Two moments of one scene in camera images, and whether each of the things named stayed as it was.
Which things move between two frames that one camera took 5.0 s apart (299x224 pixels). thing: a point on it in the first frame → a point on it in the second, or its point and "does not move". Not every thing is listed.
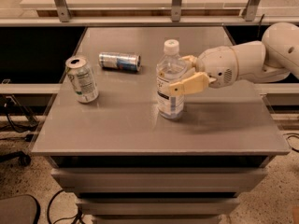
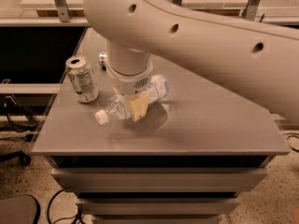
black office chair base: x=22 y=158 does not move
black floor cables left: x=20 y=119 does not move
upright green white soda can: x=82 y=78 does not move
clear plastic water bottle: x=169 y=68 → x=120 y=105
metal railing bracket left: x=60 y=3 does not move
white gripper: x=216 y=63 → x=130 y=84
